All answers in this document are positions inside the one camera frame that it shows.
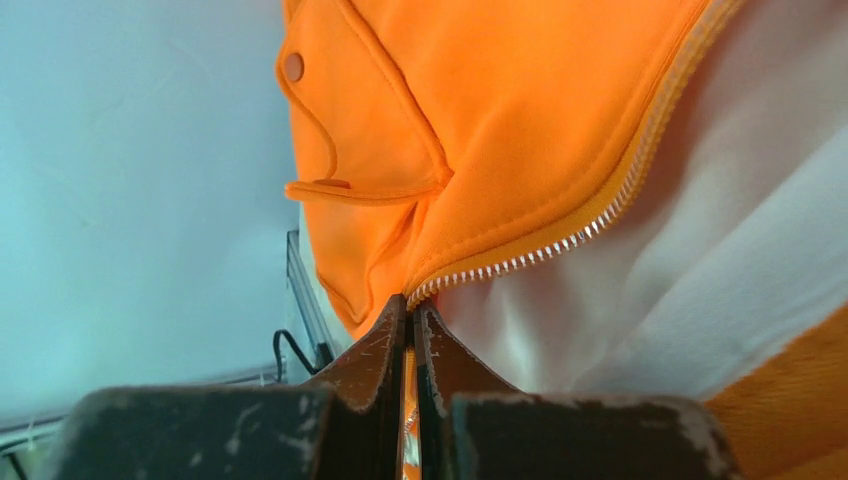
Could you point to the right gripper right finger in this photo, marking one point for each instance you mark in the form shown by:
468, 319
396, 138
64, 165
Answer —
475, 425

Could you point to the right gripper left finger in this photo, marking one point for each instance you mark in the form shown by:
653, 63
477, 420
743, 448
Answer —
344, 423

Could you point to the orange zip jacket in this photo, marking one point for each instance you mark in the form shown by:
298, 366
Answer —
597, 196

